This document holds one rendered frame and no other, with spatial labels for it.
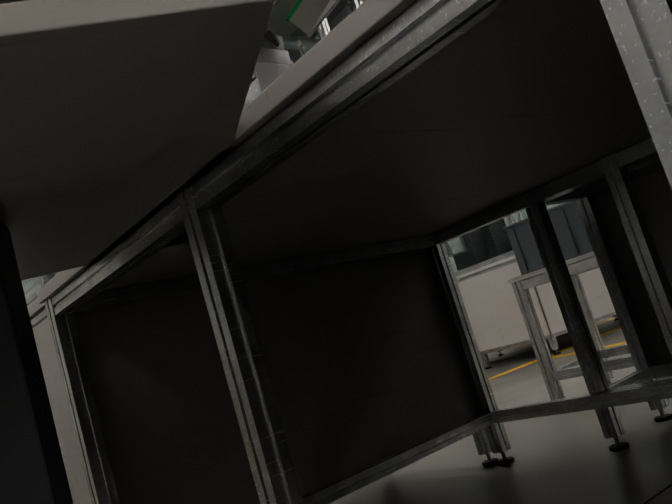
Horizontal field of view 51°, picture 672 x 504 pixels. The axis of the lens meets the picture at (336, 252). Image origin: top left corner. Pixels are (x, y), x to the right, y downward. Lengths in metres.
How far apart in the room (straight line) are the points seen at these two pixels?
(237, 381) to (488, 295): 5.48
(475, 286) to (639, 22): 5.98
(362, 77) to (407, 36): 0.08
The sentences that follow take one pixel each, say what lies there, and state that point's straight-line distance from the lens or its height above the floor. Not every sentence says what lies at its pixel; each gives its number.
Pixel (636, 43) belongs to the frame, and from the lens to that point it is 0.61.
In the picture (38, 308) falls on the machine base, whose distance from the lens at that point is 1.86.
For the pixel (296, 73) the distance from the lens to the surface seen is 0.86.
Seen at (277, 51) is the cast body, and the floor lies 1.07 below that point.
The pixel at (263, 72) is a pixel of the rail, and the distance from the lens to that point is 1.07.
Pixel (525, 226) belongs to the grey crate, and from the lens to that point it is 3.18.
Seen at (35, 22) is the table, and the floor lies 0.84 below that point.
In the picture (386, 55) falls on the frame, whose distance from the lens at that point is 0.77.
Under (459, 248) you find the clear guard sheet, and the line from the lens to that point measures 6.63.
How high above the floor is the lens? 0.51
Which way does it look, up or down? 8 degrees up
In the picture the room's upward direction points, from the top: 17 degrees counter-clockwise
